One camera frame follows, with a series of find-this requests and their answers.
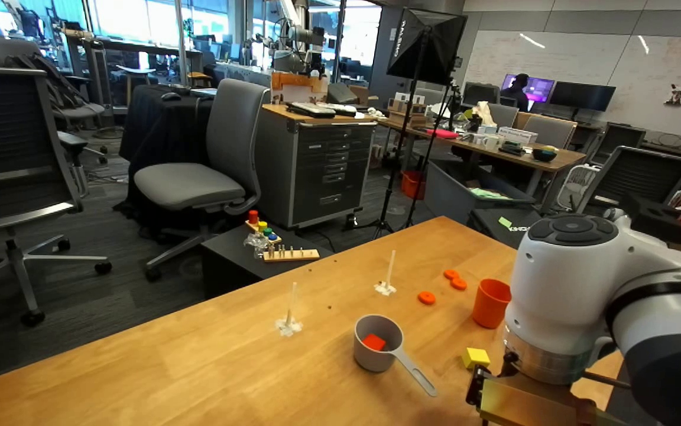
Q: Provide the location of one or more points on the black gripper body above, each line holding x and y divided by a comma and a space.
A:
518, 401

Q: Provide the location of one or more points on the orange plastic cup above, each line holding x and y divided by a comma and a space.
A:
490, 304

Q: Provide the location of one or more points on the grey office chair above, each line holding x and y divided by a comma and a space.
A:
226, 185

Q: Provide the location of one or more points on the white peg stand near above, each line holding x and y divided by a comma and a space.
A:
387, 284

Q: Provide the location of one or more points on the grey drawer cabinet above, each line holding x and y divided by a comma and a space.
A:
310, 169

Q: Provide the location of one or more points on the red cube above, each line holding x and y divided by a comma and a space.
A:
374, 342

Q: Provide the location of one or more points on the black low side table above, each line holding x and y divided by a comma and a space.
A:
231, 263

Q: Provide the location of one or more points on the yellow cube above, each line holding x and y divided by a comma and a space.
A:
473, 357

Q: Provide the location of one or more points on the wooden peg board toy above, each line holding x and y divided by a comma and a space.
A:
290, 254

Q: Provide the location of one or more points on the black mesh office chair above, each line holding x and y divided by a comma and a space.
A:
35, 179

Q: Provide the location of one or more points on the black studio light softbox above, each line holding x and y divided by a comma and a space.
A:
426, 45

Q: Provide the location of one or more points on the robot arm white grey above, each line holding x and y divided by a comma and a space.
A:
582, 284

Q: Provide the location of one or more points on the colourful stacking toy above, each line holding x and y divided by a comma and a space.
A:
260, 233

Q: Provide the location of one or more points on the grey measuring cup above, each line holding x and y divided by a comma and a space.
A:
379, 361

